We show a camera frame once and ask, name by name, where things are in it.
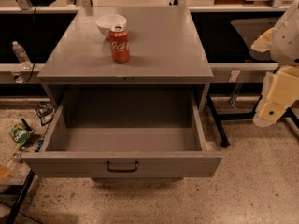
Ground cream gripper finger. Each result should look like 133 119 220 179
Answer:
251 28 274 53

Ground grey top drawer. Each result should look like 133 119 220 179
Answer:
23 89 221 179

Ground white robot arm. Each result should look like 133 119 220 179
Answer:
251 0 299 127

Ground grey metal cabinet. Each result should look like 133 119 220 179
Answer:
37 7 213 118

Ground orange soda can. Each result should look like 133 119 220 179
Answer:
109 25 130 63

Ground white bowl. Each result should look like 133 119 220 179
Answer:
96 14 127 37

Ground dark snack packet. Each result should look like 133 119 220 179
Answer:
35 102 54 126

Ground clear plastic water bottle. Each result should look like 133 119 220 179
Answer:
12 41 32 70

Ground blue small packet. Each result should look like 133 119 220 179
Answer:
35 139 44 152

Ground green snack bag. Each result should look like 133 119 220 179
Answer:
9 123 34 149

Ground plastic bottle on floor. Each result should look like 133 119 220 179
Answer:
7 152 22 171

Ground black stand leg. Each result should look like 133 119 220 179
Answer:
6 171 35 224

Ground grey chair with black frame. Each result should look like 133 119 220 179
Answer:
206 18 299 147

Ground black drawer handle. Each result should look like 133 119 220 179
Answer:
107 161 139 173

